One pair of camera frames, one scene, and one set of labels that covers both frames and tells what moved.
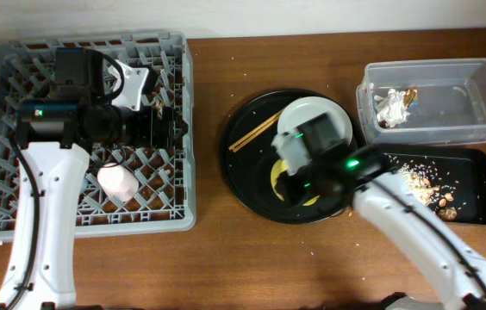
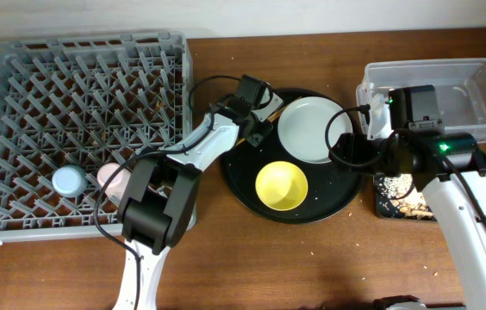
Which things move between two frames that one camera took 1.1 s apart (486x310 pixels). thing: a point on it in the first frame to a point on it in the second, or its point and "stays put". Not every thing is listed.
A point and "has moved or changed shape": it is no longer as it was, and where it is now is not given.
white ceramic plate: [304, 108] stays put
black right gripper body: [316, 185] to [364, 154]
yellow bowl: [280, 165] has moved or changed shape
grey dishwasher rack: [126, 100] stays put
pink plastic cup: [118, 182] stays put
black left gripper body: [148, 129] to [260, 129]
